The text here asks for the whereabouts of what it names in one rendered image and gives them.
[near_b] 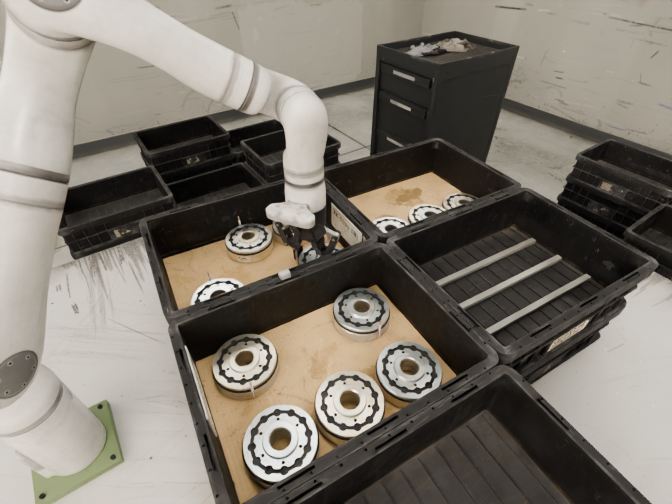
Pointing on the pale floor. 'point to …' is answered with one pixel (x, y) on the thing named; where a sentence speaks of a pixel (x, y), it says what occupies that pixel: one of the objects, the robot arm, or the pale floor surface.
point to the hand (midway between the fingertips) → (309, 258)
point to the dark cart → (440, 93)
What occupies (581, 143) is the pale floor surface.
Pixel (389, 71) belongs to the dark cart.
